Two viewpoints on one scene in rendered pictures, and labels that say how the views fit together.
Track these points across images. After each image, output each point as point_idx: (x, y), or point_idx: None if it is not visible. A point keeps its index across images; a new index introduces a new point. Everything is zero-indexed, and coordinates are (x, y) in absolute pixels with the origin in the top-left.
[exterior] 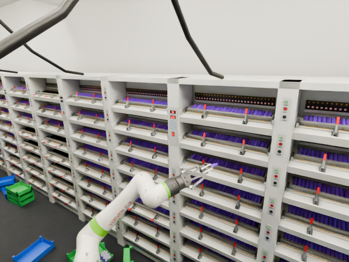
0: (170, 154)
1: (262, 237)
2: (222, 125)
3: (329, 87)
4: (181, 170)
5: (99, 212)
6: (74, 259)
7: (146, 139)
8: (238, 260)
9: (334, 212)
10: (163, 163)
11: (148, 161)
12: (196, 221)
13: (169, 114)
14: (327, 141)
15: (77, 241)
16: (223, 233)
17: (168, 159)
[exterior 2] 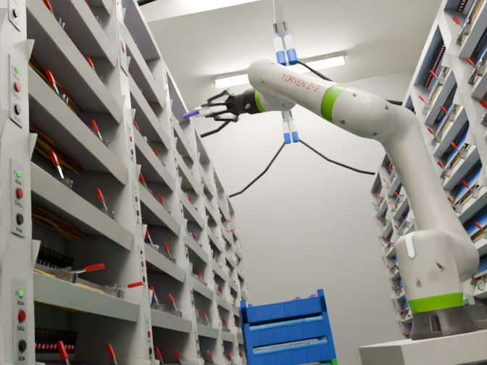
0: (122, 87)
1: (185, 258)
2: (147, 72)
3: (171, 77)
4: (227, 90)
5: (332, 82)
6: (409, 111)
7: (88, 24)
8: (184, 324)
9: (190, 203)
10: (117, 106)
11: (93, 89)
12: (153, 263)
13: (116, 6)
14: (177, 127)
15: (388, 102)
16: (170, 273)
17: (122, 99)
